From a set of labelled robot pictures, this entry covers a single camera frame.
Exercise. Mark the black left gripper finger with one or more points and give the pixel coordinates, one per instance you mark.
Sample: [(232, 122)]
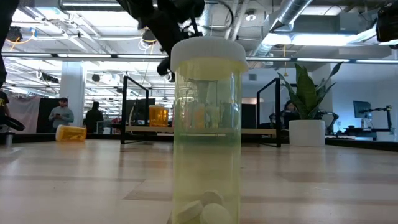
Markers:
[(163, 67), (164, 34)]

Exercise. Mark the large orange pill bottle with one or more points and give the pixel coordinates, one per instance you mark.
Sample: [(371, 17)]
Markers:
[(158, 117), (73, 133)]

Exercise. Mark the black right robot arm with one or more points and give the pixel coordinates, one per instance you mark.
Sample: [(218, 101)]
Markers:
[(388, 25)]

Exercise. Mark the black background robot arm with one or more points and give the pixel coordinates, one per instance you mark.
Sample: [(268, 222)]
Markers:
[(332, 119)]

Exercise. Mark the wooden shelf board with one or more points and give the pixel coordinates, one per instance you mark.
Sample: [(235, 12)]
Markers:
[(140, 129)]

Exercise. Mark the black ceiling spotlight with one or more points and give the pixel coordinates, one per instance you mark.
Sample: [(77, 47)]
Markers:
[(13, 33), (148, 37)]

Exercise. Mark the black display screen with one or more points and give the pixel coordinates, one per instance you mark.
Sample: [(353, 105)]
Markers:
[(136, 112)]

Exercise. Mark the black round hanging lamp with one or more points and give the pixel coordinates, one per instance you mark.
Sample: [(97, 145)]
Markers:
[(95, 77)]

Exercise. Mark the round ceiling fixture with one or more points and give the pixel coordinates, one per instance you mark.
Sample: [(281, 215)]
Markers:
[(250, 17)]

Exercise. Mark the yellow-green pill bottle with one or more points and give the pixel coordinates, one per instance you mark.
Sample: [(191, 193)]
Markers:
[(206, 140)]

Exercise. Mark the person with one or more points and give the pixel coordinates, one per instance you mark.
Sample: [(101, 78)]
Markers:
[(289, 113), (3, 105), (93, 119), (60, 118)]

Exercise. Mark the white building column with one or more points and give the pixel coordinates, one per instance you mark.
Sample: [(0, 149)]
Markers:
[(73, 87)]

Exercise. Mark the black partition panel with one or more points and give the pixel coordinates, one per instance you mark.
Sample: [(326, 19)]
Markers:
[(42, 115)]

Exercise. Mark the green snake plant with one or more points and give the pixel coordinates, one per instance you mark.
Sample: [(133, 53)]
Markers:
[(306, 93)]

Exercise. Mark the pale hanging cloth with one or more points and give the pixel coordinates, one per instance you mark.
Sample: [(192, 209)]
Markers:
[(25, 115)]

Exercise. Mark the white plant pot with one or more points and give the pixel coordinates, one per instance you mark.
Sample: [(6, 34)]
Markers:
[(307, 133)]

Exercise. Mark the black curved pad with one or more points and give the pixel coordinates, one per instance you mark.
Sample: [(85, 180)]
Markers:
[(15, 124)]

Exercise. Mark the grey metal cylinder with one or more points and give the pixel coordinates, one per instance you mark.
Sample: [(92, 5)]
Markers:
[(9, 140)]

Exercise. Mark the black computer monitor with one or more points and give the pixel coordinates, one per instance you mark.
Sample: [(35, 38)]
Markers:
[(362, 109)]

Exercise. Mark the black metal shelf side frame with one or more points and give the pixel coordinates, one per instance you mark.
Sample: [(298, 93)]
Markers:
[(281, 112), (124, 118)]

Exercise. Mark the black aluminium frame rail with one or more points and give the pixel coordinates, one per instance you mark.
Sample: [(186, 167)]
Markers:
[(102, 137)]

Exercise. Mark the silver spiral ventilation duct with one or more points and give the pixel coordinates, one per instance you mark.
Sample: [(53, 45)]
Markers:
[(289, 12)]

